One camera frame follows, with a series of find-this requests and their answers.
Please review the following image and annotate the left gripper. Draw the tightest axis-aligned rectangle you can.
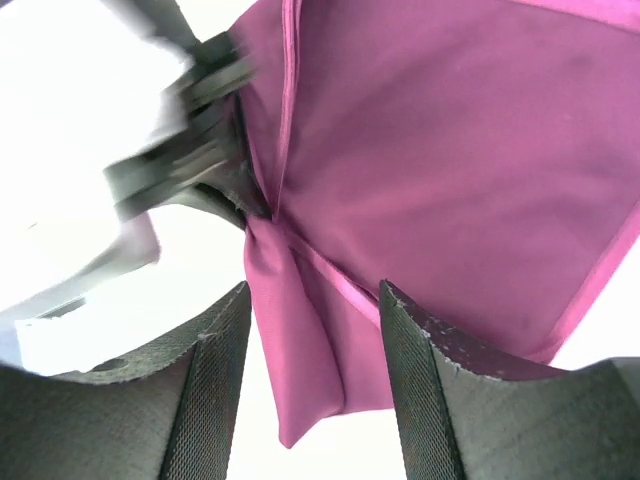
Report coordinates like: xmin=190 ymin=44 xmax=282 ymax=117
xmin=104 ymin=1 xmax=272 ymax=225

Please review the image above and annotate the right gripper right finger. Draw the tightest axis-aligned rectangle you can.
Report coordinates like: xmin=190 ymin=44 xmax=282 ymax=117
xmin=379 ymin=281 xmax=639 ymax=480

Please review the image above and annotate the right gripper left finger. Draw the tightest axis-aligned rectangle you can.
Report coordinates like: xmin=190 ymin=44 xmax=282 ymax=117
xmin=1 ymin=283 xmax=251 ymax=480

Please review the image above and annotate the purple cloth napkin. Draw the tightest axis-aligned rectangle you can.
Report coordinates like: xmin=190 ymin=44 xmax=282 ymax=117
xmin=232 ymin=1 xmax=639 ymax=447

